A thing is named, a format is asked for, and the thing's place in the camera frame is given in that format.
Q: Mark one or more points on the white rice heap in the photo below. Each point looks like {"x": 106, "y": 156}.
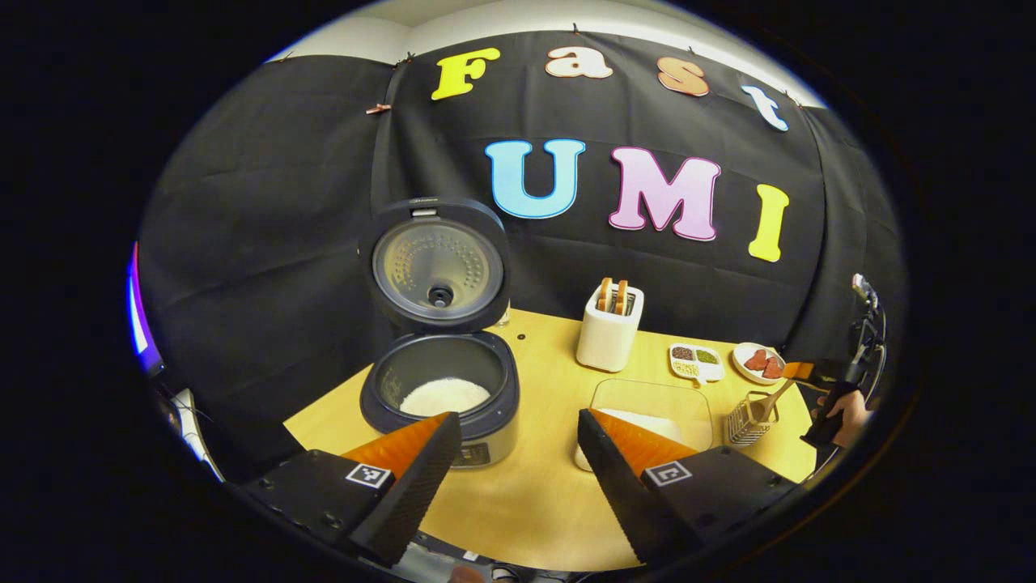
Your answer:
{"x": 445, "y": 397}

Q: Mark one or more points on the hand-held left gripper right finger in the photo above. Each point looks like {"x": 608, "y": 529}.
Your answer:
{"x": 623, "y": 494}

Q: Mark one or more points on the copper backdrop clip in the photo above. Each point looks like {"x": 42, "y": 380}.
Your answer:
{"x": 377, "y": 108}

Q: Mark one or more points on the glowing monitor screen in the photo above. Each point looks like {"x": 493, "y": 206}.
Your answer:
{"x": 142, "y": 316}

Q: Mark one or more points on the toast bread slice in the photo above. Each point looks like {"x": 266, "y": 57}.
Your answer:
{"x": 605, "y": 293}
{"x": 620, "y": 297}

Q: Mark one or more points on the black backdrop cloth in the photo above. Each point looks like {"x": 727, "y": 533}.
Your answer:
{"x": 267, "y": 243}

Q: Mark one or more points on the white curved object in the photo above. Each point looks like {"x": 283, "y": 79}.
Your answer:
{"x": 194, "y": 429}

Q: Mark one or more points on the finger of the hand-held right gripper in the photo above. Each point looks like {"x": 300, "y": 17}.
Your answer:
{"x": 799, "y": 372}

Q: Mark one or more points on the black rice cooker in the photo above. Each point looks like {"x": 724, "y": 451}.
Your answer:
{"x": 441, "y": 267}

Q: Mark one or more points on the red meat slice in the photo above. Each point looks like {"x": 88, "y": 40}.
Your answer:
{"x": 773, "y": 368}
{"x": 756, "y": 360}

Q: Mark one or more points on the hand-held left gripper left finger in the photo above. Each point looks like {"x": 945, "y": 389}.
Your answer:
{"x": 413, "y": 494}

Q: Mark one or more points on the white round plate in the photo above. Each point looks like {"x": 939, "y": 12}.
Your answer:
{"x": 740, "y": 368}

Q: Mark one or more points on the white toaster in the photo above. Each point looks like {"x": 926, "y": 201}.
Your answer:
{"x": 607, "y": 344}

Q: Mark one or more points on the white divided bean dish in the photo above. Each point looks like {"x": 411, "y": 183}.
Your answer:
{"x": 696, "y": 363}

